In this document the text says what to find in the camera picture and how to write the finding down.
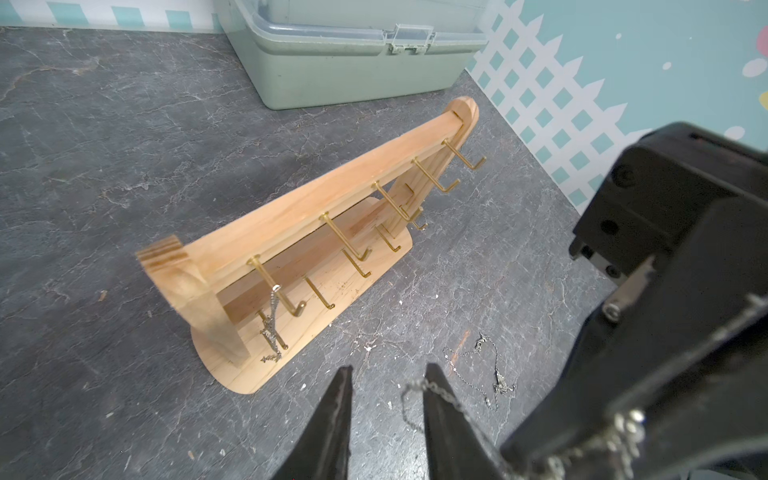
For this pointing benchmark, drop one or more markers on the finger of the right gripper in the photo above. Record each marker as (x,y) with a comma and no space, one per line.
(682,382)

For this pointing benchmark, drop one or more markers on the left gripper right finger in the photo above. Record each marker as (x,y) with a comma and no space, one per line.
(453,449)

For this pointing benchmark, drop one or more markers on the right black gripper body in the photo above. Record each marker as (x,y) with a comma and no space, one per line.
(657,189)

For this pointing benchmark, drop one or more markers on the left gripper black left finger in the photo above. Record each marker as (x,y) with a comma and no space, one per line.
(322,451)

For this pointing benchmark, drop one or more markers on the wooden jewelry display stand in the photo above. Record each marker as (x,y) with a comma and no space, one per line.
(259,289)

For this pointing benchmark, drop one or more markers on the green plastic storage box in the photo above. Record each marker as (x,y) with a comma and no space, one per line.
(303,54)

